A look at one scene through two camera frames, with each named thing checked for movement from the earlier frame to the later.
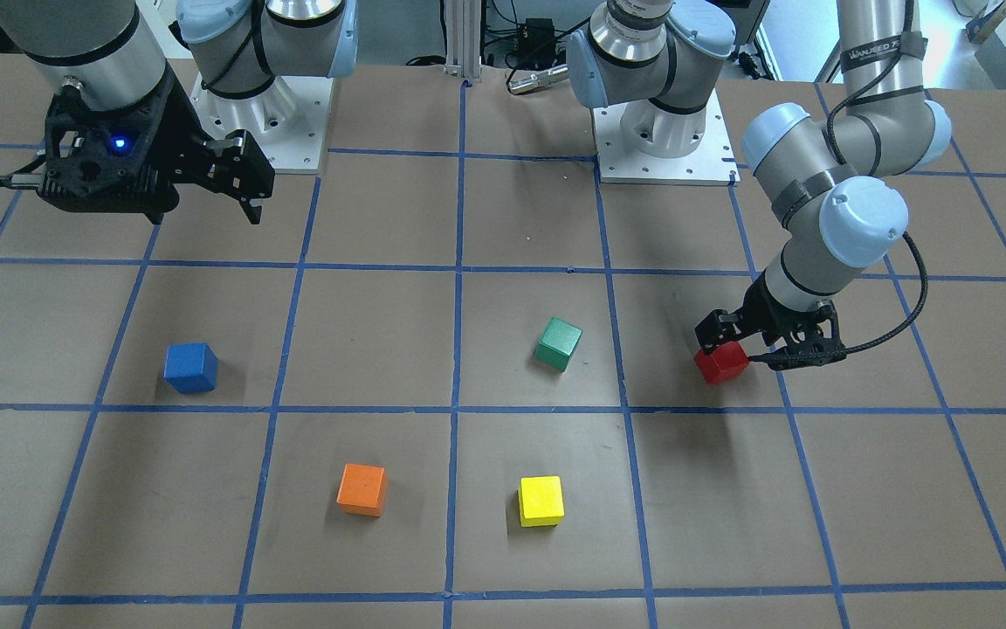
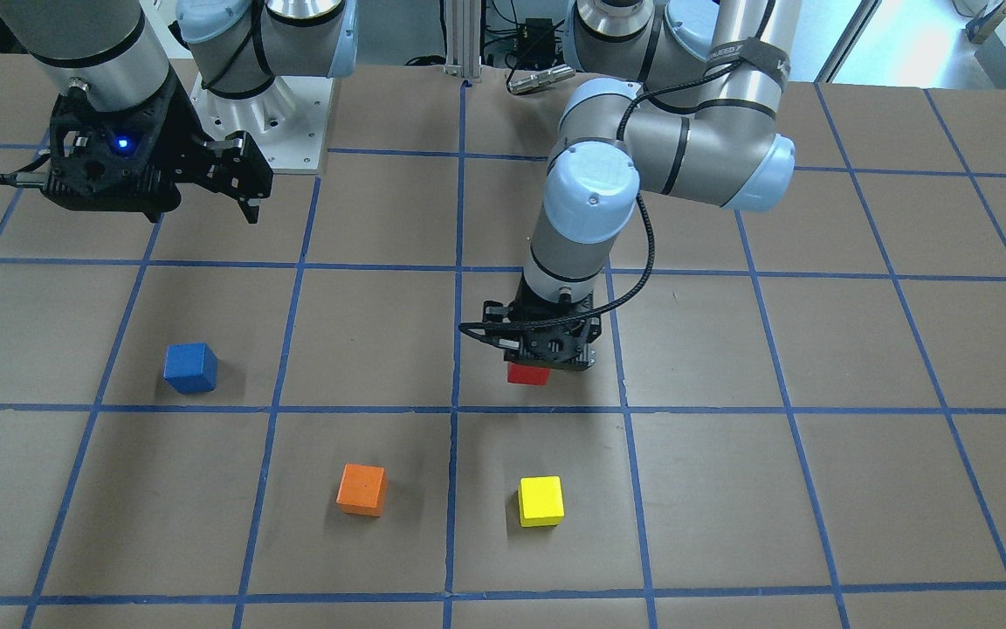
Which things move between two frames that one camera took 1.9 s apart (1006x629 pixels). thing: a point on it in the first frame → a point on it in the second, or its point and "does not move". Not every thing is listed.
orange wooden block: x=362 y=490 does not move
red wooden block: x=724 y=362 → x=527 y=375
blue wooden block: x=190 y=368 does not move
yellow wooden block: x=541 y=501 does not move
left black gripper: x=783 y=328 → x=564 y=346
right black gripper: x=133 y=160 does not move
